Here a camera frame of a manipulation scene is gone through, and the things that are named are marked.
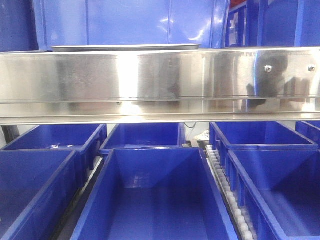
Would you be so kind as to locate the silver metal tray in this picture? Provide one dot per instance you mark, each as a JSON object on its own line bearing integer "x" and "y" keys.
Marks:
{"x": 124, "y": 47}

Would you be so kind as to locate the lower blue bin rear centre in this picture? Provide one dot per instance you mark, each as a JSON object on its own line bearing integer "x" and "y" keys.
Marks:
{"x": 144, "y": 135}

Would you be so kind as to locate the blue bin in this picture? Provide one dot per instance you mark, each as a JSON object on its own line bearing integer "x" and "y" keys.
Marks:
{"x": 84, "y": 138}
{"x": 155, "y": 194}
{"x": 280, "y": 190}
{"x": 144, "y": 135}
{"x": 36, "y": 187}
{"x": 255, "y": 136}

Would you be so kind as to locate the lower blue bin rear right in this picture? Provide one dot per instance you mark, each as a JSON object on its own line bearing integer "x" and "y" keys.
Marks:
{"x": 255, "y": 136}

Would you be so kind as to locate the lower blue bin rear left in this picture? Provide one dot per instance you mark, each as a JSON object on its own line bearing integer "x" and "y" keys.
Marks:
{"x": 84, "y": 138}

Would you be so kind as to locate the steel front shelf beam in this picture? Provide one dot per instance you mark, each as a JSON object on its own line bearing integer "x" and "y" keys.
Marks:
{"x": 203, "y": 85}

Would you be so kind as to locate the blue crate far right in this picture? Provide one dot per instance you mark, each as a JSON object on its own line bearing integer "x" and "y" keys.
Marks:
{"x": 273, "y": 23}

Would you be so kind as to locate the white roller track middle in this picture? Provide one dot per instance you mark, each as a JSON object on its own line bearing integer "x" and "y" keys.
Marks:
{"x": 239, "y": 215}

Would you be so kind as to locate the large blue crate centre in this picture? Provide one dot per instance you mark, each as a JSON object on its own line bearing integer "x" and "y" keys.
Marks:
{"x": 130, "y": 22}

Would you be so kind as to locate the large blue crate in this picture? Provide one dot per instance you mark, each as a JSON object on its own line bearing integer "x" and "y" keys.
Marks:
{"x": 17, "y": 26}
{"x": 130, "y": 22}

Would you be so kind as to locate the large blue crate left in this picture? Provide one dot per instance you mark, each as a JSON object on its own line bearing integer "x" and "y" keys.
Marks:
{"x": 17, "y": 26}

